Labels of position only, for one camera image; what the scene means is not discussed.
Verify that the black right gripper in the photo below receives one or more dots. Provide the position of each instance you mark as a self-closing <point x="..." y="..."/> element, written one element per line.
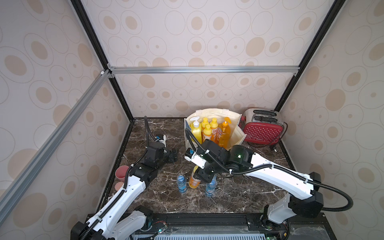
<point x="205" y="173"/>

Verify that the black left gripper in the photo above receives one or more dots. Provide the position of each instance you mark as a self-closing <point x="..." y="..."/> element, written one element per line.
<point x="173" y="154"/>

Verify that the yellow cap juice bottle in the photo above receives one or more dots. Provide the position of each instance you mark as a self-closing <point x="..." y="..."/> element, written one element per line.
<point x="194" y="182"/>
<point x="207" y="133"/>
<point x="204" y="123"/>
<point x="214" y="127"/>

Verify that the orange dish soap pump bottle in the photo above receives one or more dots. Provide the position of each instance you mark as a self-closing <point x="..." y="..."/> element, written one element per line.
<point x="224" y="132"/>

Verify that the yellow dish soap pump bottle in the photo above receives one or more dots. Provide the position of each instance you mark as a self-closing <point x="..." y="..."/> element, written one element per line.
<point x="196" y="128"/>

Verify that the cream starry night shopping bag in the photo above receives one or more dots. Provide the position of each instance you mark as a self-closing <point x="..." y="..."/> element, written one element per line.
<point x="237" y="135"/>

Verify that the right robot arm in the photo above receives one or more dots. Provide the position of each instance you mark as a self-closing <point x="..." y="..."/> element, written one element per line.
<point x="302" y="199"/>

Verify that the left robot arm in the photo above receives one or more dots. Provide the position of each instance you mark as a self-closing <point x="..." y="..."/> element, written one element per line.
<point x="109" y="223"/>

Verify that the blue cap water bottle front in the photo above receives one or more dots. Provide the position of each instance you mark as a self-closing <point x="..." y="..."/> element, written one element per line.
<point x="211" y="187"/>

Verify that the blue cap water bottle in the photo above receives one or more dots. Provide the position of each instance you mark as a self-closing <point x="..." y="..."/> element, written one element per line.
<point x="182" y="184"/>
<point x="211" y="187"/>

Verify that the blue cap water bottle left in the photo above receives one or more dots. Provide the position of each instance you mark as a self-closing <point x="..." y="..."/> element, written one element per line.
<point x="182" y="184"/>

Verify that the pink plastic cup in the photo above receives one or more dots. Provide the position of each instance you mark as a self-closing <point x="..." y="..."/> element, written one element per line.
<point x="120" y="173"/>

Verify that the red white toaster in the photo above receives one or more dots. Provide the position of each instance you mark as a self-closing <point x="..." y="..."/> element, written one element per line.
<point x="262" y="126"/>

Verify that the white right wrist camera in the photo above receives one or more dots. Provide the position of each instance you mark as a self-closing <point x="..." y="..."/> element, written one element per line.
<point x="193" y="157"/>

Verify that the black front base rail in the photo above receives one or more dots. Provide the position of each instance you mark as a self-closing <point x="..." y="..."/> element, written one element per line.
<point x="233" y="227"/>

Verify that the silver horizontal frame bar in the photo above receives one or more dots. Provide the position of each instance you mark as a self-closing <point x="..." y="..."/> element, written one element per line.
<point x="201" y="70"/>

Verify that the silver diagonal frame bar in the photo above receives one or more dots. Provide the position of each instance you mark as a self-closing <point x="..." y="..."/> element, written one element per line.
<point x="20" y="185"/>

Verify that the black left frame post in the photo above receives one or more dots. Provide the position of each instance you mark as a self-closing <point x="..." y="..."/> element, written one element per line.
<point x="94" y="40"/>

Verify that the black frame post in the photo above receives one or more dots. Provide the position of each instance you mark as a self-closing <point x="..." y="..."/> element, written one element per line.
<point x="313" y="47"/>
<point x="94" y="40"/>

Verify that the black right frame post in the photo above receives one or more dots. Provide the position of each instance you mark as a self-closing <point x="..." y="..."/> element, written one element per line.
<point x="313" y="47"/>

